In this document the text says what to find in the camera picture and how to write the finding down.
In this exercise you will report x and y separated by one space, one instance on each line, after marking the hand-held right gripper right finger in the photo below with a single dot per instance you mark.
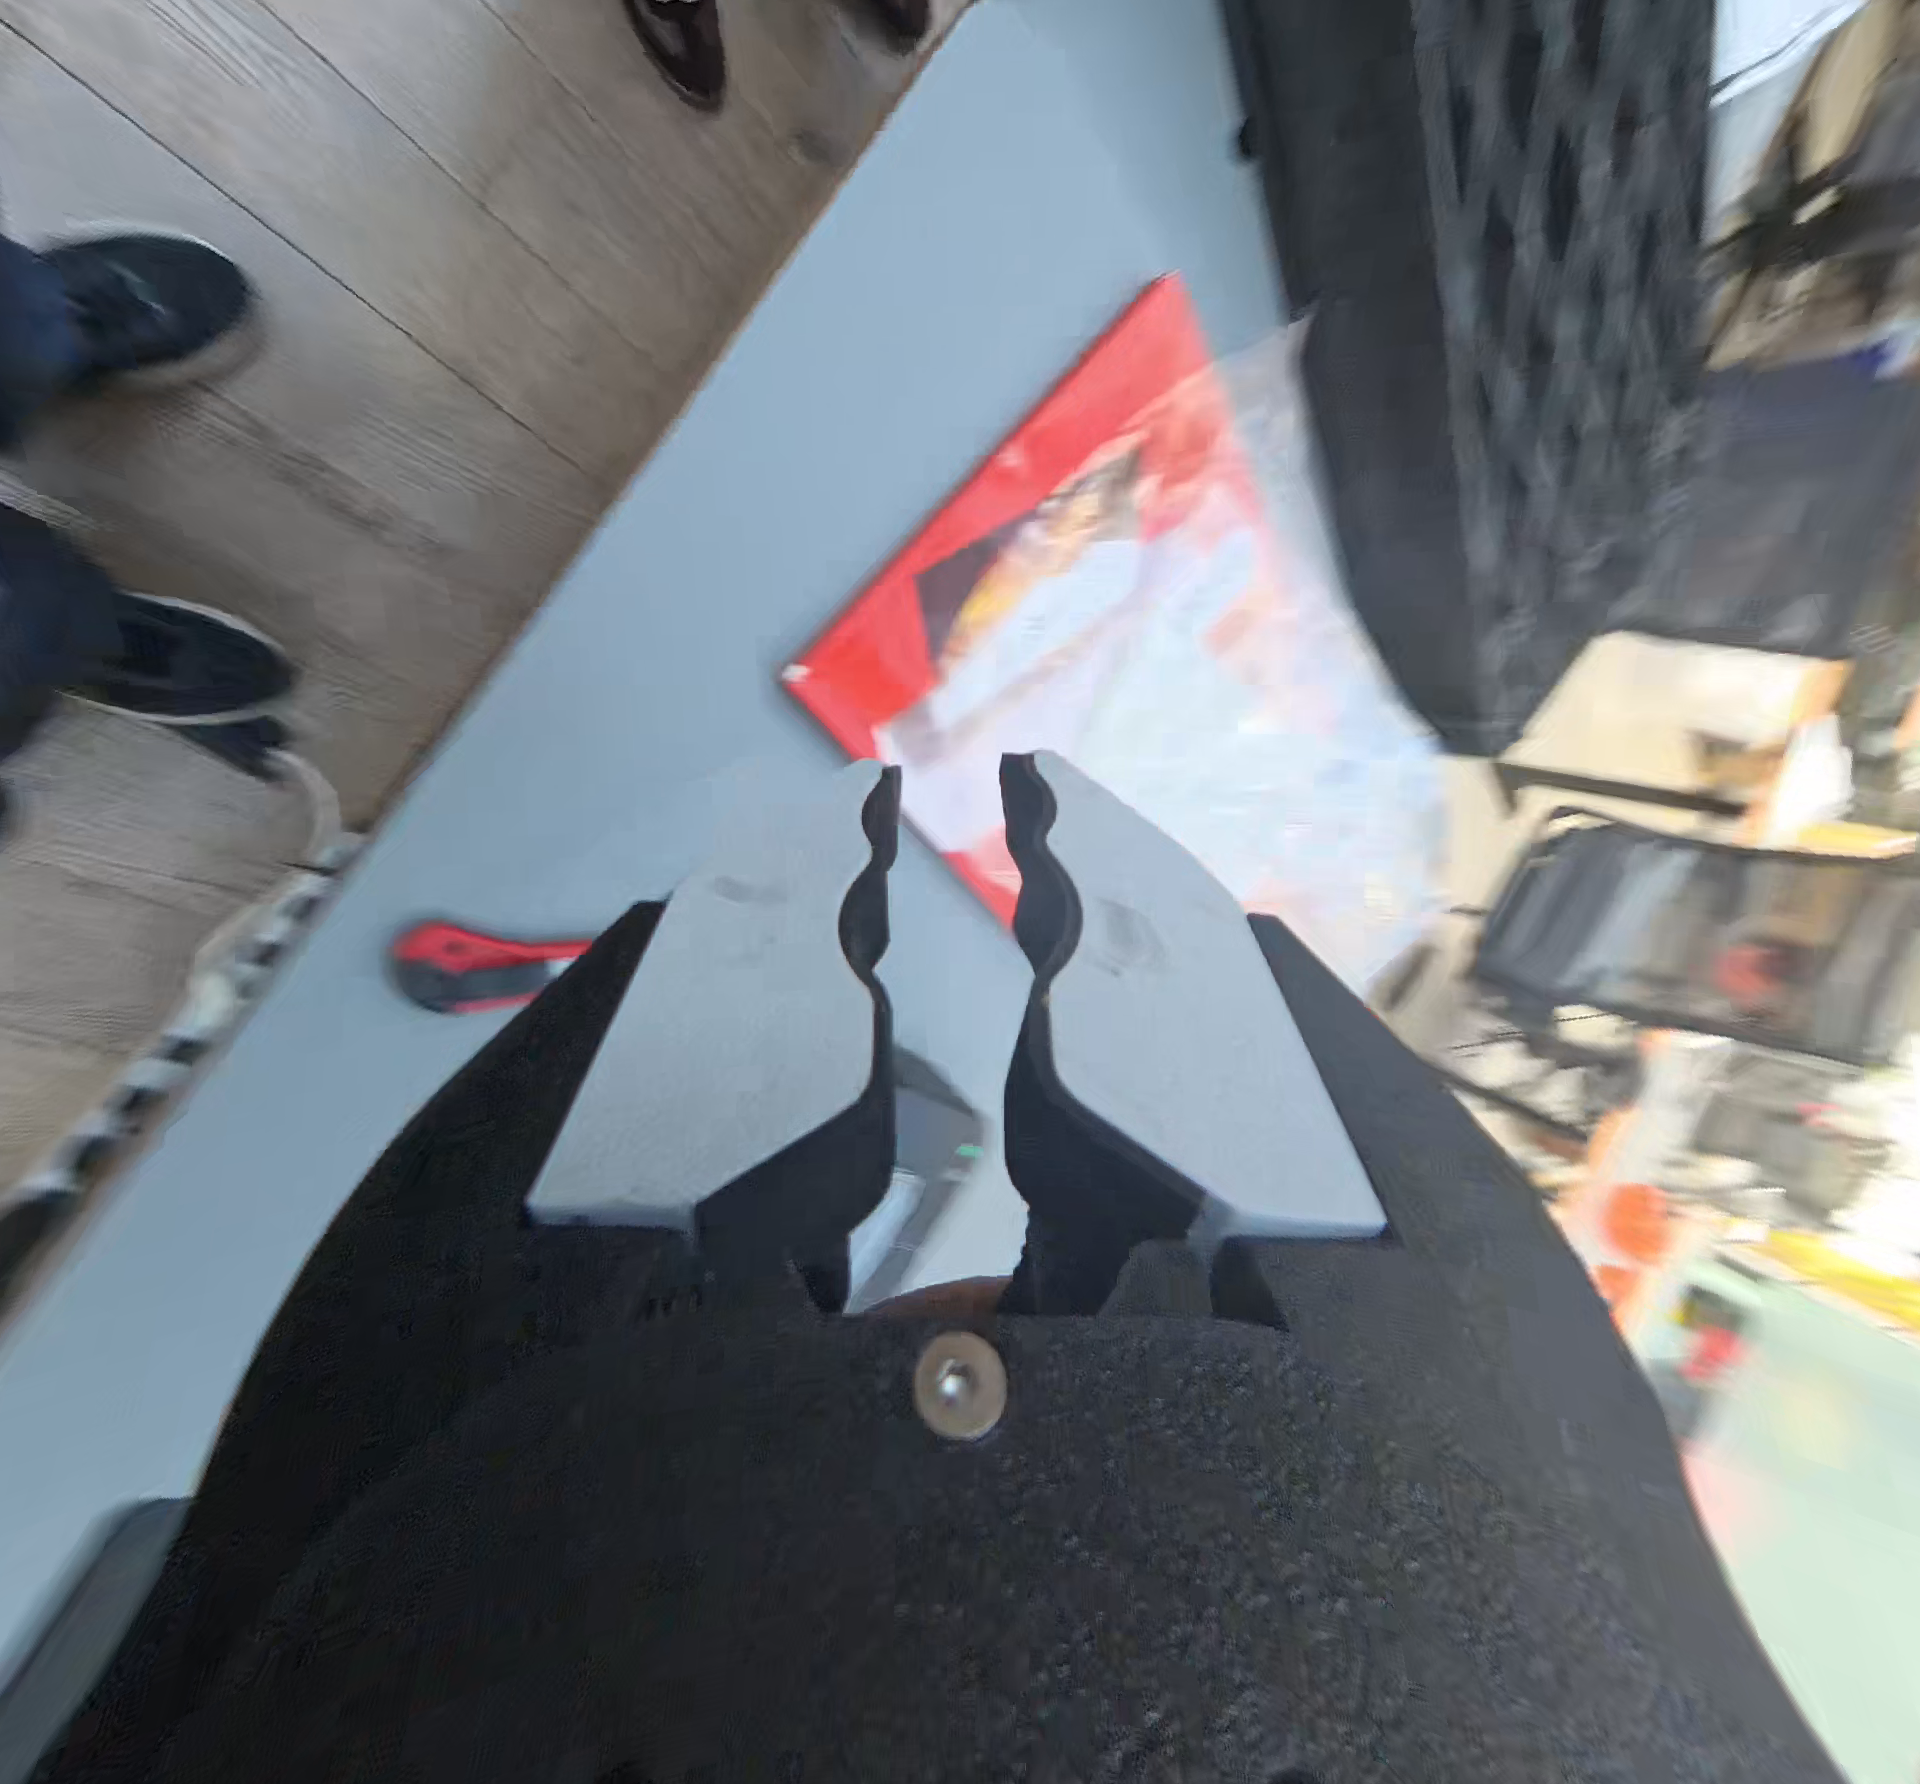
1185 1049

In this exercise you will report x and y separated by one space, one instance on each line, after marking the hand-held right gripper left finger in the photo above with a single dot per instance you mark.
721 1021

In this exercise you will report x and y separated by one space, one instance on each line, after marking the white desk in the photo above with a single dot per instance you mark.
902 316

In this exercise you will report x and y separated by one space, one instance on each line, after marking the dark grey device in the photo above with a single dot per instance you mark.
928 1140

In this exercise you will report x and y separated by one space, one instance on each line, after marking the red black utility knife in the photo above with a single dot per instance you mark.
473 967

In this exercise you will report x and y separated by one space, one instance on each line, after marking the black plastic crate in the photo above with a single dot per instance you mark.
1694 929

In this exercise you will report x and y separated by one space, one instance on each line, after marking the white black power strip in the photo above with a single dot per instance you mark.
197 1027

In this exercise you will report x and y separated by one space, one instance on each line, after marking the red printed plastic packet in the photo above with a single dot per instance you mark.
1051 479

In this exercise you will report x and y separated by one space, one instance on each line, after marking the beige cardboard box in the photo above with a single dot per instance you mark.
1694 711

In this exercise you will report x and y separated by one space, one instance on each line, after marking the person's right shoe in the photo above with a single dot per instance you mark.
197 666

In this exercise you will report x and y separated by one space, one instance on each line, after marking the person's right leg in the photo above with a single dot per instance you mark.
46 629

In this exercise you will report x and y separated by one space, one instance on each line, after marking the black mesh box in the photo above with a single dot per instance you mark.
1562 238

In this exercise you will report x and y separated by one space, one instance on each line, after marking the person's left shoe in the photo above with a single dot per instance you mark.
160 306

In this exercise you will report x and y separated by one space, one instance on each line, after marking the person's navy blue trousers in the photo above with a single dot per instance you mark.
28 329

